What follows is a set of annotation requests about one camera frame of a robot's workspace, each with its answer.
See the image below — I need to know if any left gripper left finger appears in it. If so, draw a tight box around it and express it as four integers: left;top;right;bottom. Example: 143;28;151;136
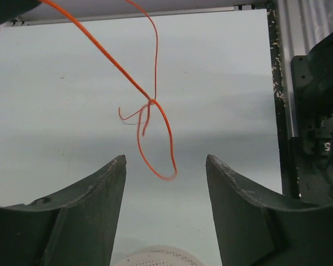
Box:
0;155;127;265

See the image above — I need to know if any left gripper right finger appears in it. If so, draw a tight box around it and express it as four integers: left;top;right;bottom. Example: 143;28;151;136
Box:
205;155;333;265

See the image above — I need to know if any white plastic spool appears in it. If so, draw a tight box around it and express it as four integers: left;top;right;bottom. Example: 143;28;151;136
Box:
115;245;205;266

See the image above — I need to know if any orange wire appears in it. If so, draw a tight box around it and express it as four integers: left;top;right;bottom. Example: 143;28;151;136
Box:
38;0;178;181

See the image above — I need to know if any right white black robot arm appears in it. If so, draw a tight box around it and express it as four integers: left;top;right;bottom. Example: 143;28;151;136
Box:
290;32;333;205

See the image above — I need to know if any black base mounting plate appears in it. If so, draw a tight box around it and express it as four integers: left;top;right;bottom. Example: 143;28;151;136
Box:
266;1;300;200

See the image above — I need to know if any right aluminium corner post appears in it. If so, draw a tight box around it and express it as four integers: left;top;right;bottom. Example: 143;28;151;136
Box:
4;4;256;27

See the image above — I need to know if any aluminium frame rail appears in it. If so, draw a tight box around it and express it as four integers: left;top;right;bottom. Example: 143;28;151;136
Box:
276;1;333;139

